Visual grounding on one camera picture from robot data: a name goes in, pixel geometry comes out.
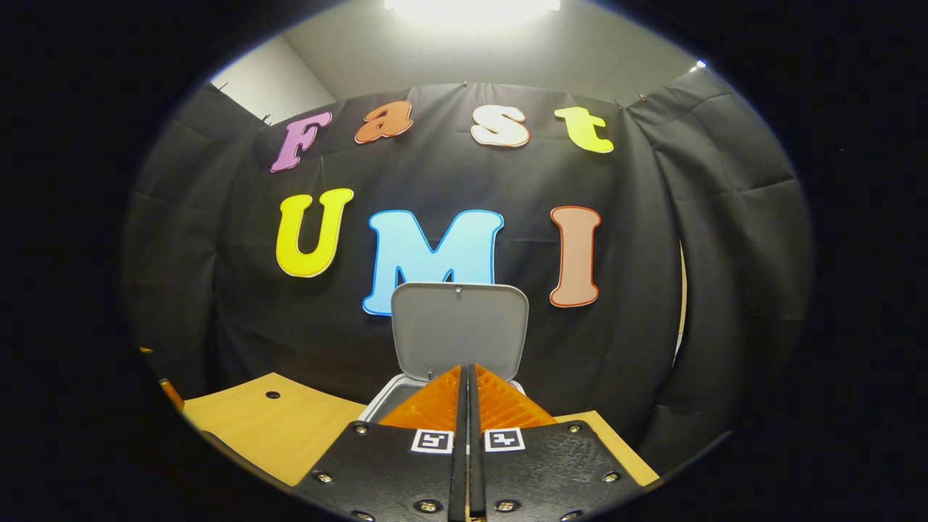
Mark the wooden desktop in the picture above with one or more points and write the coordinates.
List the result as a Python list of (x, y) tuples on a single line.
[(275, 428)]

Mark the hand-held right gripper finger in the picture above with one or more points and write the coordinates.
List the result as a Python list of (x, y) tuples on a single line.
[(459, 478), (476, 478)]

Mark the black backdrop cloth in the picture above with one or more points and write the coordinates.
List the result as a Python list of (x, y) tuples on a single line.
[(217, 290)]

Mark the white desktop garbage bin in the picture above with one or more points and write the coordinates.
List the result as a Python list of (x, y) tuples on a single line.
[(460, 326)]

